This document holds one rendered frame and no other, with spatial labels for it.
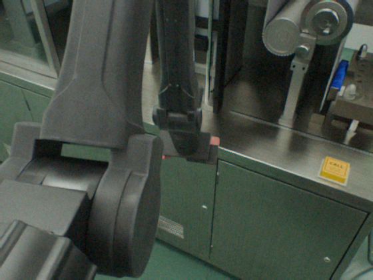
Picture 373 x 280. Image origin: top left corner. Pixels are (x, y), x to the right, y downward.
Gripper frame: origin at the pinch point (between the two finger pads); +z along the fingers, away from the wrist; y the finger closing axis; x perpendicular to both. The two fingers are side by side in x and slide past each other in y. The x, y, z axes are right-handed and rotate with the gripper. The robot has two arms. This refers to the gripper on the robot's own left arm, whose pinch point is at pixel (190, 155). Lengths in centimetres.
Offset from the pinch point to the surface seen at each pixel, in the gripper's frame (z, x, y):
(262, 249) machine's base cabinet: 63, 17, -27
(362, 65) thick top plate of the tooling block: 32, -53, -55
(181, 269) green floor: 103, 31, 8
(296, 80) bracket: 18.1, -35.1, -28.4
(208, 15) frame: 4.9, -47.5, 2.0
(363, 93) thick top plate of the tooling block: 22, -35, -51
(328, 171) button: 17.2, -5.4, -38.7
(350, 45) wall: 228, -209, -120
